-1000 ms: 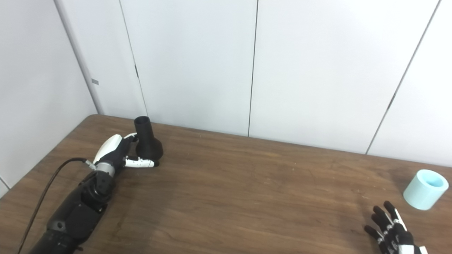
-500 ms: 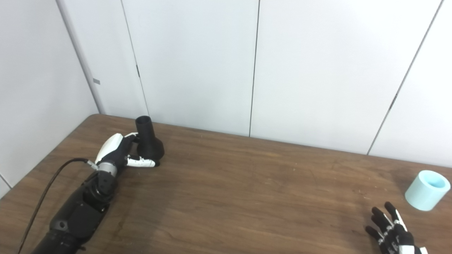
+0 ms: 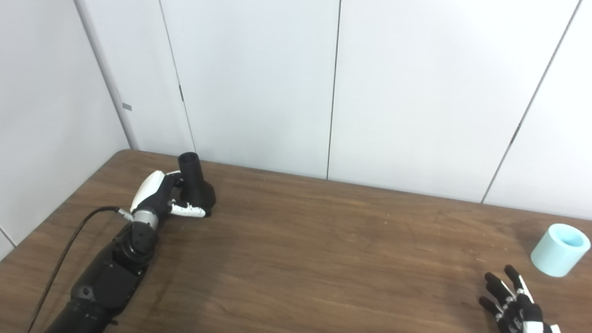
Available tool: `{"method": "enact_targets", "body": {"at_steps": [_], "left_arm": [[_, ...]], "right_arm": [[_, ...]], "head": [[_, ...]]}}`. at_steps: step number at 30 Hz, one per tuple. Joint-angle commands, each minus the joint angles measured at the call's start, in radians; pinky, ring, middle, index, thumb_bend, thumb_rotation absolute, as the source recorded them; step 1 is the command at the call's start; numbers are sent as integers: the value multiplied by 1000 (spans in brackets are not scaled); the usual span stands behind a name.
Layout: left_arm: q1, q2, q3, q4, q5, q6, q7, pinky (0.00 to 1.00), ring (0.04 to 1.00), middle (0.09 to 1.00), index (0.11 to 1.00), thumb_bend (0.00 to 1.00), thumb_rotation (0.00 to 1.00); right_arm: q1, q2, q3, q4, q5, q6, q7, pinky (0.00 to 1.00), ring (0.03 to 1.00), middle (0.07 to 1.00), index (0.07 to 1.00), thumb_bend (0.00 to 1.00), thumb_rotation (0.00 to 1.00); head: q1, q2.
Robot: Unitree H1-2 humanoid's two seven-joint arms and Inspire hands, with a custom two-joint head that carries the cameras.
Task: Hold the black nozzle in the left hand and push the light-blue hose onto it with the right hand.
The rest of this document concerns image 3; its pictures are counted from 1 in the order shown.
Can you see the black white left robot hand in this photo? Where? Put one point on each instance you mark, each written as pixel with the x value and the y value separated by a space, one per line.
pixel 148 189

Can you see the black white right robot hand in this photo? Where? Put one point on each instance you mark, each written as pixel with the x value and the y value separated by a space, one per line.
pixel 518 312

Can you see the black flared nozzle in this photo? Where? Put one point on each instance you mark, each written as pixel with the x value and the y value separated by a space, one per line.
pixel 199 185

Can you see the light blue cup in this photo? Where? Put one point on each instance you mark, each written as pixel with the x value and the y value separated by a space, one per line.
pixel 555 254

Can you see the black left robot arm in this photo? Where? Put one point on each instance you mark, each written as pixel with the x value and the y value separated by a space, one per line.
pixel 111 277

